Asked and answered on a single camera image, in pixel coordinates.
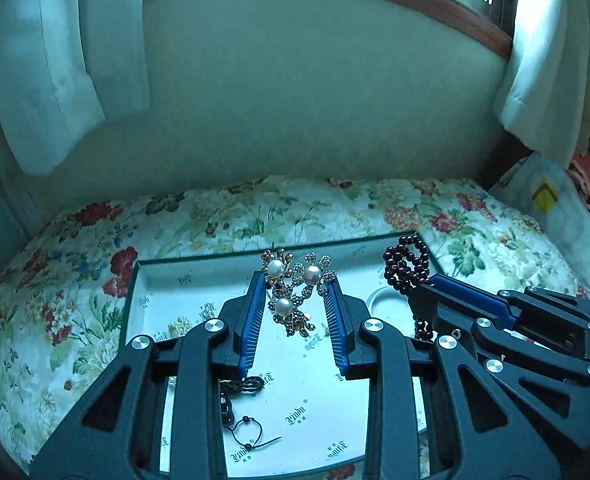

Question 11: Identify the dark red bead bracelet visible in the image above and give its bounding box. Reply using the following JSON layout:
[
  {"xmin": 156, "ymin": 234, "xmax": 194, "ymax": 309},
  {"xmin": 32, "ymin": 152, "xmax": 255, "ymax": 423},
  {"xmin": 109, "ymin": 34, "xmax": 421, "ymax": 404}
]
[{"xmin": 384, "ymin": 234, "xmax": 435, "ymax": 343}]

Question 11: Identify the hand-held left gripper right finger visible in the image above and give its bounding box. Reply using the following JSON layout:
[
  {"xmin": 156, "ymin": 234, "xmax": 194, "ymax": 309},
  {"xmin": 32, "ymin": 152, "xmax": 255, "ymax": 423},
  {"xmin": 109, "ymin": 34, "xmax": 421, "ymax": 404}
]
[{"xmin": 323, "ymin": 280, "xmax": 562, "ymax": 480}]

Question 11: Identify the white jade bangle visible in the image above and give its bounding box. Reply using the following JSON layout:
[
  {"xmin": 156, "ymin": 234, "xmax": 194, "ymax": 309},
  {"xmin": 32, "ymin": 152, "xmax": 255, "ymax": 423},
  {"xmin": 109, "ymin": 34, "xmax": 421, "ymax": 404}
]
[{"xmin": 366, "ymin": 287, "xmax": 413, "ymax": 318}]

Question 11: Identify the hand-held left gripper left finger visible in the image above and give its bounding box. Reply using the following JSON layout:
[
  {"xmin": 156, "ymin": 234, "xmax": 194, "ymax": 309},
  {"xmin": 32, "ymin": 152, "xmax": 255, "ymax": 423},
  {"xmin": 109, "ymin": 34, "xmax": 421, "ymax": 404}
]
[{"xmin": 28, "ymin": 270, "xmax": 268, "ymax": 480}]

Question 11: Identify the pearl flower brooch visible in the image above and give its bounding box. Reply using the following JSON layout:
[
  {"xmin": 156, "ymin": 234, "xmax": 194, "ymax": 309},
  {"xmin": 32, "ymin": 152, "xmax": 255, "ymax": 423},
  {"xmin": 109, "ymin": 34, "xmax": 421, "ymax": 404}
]
[{"xmin": 261, "ymin": 249, "xmax": 335, "ymax": 338}]

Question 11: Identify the white curtain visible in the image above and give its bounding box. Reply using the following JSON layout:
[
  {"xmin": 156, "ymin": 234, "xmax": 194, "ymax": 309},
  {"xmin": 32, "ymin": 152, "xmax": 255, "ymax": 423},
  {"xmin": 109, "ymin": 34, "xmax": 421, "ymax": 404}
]
[
  {"xmin": 0, "ymin": 0, "xmax": 151, "ymax": 177},
  {"xmin": 492, "ymin": 0, "xmax": 590, "ymax": 157}
]

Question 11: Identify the black bead bracelet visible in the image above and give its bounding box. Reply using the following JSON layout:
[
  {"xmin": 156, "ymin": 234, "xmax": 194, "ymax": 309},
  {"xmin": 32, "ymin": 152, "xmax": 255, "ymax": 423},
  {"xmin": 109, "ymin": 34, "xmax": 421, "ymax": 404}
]
[{"xmin": 219, "ymin": 377, "xmax": 283, "ymax": 453}]

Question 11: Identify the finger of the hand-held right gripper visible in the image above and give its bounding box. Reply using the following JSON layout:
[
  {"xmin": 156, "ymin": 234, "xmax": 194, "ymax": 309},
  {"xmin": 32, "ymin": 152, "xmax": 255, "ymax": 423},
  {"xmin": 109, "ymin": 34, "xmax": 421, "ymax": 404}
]
[
  {"xmin": 430, "ymin": 274, "xmax": 590, "ymax": 358},
  {"xmin": 409, "ymin": 284, "xmax": 590, "ymax": 453}
]

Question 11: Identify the green jewelry box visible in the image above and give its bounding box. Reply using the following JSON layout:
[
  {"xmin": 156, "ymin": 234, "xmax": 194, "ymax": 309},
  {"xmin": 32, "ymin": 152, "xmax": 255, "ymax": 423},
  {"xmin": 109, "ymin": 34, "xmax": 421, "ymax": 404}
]
[{"xmin": 118, "ymin": 231, "xmax": 443, "ymax": 476}]

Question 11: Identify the floral bedspread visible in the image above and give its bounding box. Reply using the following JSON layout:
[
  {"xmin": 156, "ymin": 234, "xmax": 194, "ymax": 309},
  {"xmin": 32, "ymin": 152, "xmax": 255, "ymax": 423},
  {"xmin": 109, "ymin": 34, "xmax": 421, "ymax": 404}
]
[{"xmin": 0, "ymin": 175, "xmax": 590, "ymax": 480}]

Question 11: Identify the white bag with yellow mark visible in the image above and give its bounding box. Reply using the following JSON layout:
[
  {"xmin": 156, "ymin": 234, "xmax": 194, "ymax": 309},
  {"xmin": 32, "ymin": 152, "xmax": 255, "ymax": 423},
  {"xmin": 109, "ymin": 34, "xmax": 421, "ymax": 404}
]
[{"xmin": 490, "ymin": 152, "xmax": 590, "ymax": 286}]

